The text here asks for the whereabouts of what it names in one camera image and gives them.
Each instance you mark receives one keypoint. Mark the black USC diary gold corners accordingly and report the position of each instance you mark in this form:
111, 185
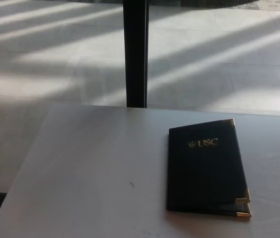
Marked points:
204, 173

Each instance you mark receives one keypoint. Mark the black window frame post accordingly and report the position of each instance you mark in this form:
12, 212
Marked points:
135, 54

